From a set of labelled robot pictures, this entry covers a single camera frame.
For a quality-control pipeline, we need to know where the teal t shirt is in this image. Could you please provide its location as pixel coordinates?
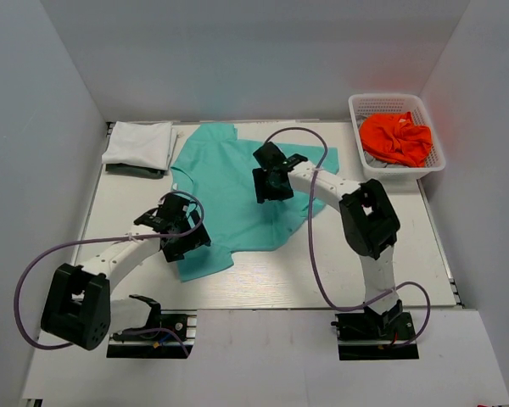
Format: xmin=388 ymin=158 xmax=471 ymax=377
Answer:
xmin=171 ymin=123 xmax=325 ymax=282

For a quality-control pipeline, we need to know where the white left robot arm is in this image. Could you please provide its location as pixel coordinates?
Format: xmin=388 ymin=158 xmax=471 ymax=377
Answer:
xmin=41 ymin=192 xmax=211 ymax=350

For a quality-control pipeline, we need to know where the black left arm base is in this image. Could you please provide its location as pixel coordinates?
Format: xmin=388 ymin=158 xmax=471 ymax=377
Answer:
xmin=107 ymin=294 xmax=197 ymax=360

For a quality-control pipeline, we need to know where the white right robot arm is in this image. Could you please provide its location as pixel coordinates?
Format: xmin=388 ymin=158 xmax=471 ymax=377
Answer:
xmin=253 ymin=142 xmax=403 ymax=338

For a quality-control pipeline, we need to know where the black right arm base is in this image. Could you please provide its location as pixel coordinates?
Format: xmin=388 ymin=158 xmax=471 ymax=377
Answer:
xmin=331 ymin=312 xmax=419 ymax=361

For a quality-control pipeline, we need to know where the folded dark green t shirt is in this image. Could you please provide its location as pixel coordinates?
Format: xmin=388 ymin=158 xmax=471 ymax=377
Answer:
xmin=105 ymin=163 xmax=165 ymax=180

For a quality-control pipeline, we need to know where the folded white t shirt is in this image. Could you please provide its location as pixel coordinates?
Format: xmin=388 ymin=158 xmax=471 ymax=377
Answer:
xmin=102 ymin=121 xmax=177 ymax=170

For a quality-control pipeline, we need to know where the grey t shirt in basket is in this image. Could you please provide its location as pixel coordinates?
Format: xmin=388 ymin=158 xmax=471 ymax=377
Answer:
xmin=364 ymin=151 xmax=405 ymax=169

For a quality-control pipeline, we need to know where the white plastic basket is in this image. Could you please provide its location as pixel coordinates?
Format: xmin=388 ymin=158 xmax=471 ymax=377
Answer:
xmin=349 ymin=93 xmax=446 ymax=181

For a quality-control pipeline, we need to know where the orange t shirt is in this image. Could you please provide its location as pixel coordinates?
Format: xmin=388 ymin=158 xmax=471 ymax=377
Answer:
xmin=359 ymin=112 xmax=433 ymax=168

